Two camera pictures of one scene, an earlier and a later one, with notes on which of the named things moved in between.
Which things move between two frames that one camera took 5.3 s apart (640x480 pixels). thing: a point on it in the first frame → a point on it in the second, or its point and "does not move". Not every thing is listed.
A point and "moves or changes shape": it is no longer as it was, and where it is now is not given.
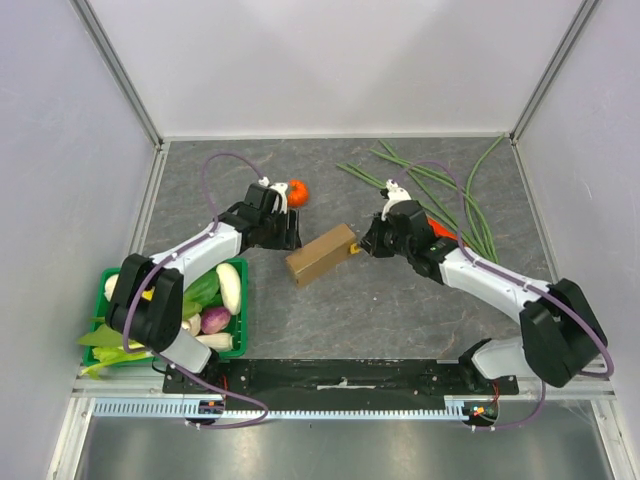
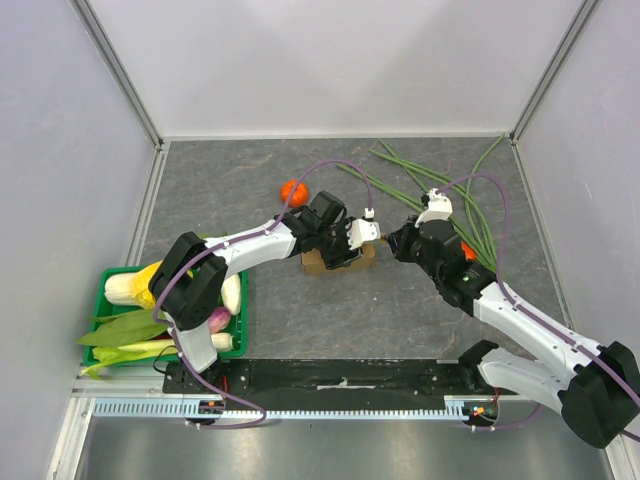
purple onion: (214, 319) does not move
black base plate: (450, 379) does not move
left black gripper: (288, 238) → (345, 256)
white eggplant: (230, 284) does not move
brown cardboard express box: (321, 254) moves or changes shape
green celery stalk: (108, 355) does not move
